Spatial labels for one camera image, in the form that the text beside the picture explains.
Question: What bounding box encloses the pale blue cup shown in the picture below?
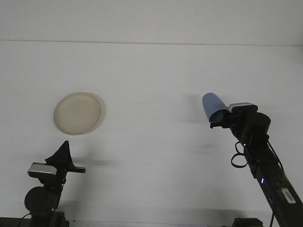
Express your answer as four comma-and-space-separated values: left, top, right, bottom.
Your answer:
202, 92, 229, 123

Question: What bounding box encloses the pale round plate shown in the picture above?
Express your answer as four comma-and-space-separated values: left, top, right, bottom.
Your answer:
53, 91, 106, 136

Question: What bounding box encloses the dark brown base board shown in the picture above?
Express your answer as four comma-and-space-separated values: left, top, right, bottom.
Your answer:
0, 216, 31, 227

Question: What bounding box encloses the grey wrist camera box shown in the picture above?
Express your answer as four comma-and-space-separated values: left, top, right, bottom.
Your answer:
27, 162, 58, 177
227, 102, 258, 113

